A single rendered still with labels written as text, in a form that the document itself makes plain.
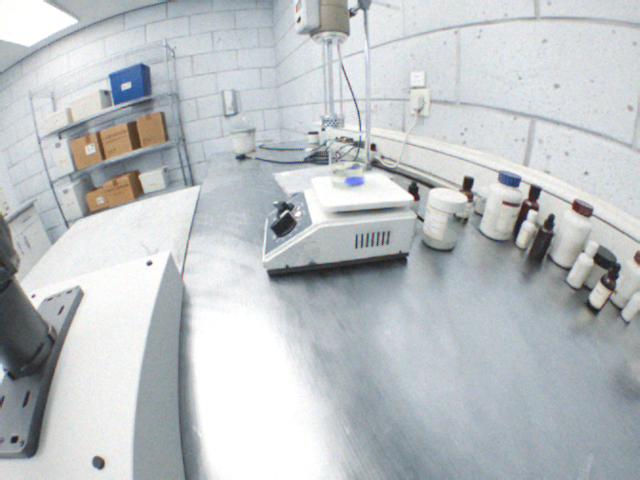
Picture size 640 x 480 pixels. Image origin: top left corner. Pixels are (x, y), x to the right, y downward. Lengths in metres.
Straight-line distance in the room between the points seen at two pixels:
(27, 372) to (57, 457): 0.08
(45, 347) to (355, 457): 0.26
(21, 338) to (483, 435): 0.37
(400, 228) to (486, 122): 0.44
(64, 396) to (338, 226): 0.31
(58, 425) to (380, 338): 0.28
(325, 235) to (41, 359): 0.31
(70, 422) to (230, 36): 2.76
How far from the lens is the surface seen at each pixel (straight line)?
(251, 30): 2.80
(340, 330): 0.24
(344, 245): 0.29
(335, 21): 0.66
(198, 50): 2.74
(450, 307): 0.29
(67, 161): 2.81
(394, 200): 0.30
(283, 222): 0.30
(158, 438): 0.20
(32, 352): 0.26
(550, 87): 0.62
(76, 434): 0.20
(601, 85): 0.60
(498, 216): 0.45
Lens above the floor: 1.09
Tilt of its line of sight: 31 degrees down
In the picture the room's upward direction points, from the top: 3 degrees counter-clockwise
